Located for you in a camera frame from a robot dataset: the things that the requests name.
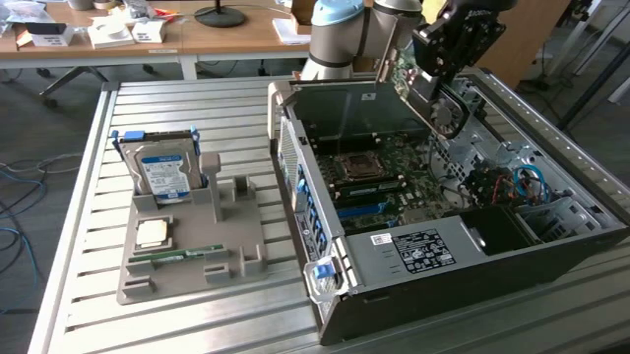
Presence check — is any black round lamp base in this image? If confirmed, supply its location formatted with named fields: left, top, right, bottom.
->
left=193, top=0, right=247, bottom=29

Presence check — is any wooden desk white frame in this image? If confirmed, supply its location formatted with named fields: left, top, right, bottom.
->
left=0, top=0, right=185, bottom=108
left=179, top=0, right=452, bottom=80

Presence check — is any wooden cabinet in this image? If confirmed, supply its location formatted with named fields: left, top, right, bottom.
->
left=420, top=0, right=575, bottom=89

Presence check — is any black open PC case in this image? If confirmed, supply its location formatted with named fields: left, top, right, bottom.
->
left=267, top=68, right=630, bottom=347

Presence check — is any hard disk in blue carrier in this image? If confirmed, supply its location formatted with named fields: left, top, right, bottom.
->
left=111, top=125, right=204, bottom=206

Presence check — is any green RAM stick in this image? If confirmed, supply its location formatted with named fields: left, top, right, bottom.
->
left=128, top=246, right=223, bottom=263
left=339, top=181, right=395, bottom=198

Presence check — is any white box with tape roll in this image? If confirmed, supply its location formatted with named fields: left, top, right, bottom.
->
left=88, top=21, right=136, bottom=49

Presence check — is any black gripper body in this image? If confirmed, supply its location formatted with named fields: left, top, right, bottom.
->
left=444, top=0, right=519, bottom=27

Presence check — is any blue floor cable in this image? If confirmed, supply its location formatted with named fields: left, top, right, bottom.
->
left=0, top=165, right=47, bottom=314

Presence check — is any metal CPU socket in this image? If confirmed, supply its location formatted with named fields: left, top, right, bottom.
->
left=334, top=151, right=383, bottom=181

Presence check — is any grey parts rack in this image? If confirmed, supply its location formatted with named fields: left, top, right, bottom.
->
left=115, top=153, right=270, bottom=307

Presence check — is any green motherboard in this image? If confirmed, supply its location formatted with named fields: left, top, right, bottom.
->
left=314, top=134, right=463, bottom=235

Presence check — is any black wire bundle with plugs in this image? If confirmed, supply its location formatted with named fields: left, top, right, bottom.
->
left=462, top=167, right=515, bottom=207

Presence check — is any metal disk bay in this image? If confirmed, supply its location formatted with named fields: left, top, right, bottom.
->
left=514, top=195, right=606, bottom=244

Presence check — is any white floor cable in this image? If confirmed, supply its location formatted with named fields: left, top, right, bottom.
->
left=0, top=153, right=80, bottom=175

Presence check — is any blue wire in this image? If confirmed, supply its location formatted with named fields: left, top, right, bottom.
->
left=511, top=165, right=555, bottom=207

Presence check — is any black and white box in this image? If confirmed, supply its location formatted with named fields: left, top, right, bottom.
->
left=24, top=21, right=75, bottom=47

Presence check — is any blue expansion slot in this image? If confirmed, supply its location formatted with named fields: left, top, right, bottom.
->
left=336, top=201, right=388, bottom=219

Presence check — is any green graphics card black cooler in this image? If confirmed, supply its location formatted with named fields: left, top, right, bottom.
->
left=374, top=20, right=472, bottom=140

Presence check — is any silver power supply unit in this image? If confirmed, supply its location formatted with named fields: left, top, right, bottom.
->
left=343, top=215, right=488, bottom=287

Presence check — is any small white box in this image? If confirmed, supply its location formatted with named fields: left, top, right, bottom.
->
left=131, top=21, right=167, bottom=44

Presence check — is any white paper stack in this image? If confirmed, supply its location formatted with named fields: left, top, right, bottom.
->
left=272, top=17, right=312, bottom=46

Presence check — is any silver CPU chip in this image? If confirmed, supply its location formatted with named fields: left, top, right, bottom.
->
left=135, top=220, right=171, bottom=249

